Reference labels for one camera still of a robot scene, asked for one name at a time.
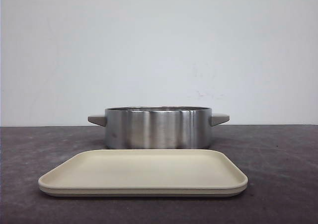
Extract cream rectangular tray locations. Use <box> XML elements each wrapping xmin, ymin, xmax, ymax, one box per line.
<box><xmin>38</xmin><ymin>149</ymin><xmax>248</xmax><ymax>197</ymax></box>

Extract steel steamer pot grey handles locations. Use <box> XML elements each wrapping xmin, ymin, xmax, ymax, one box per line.
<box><xmin>87</xmin><ymin>106</ymin><xmax>230</xmax><ymax>149</ymax></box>

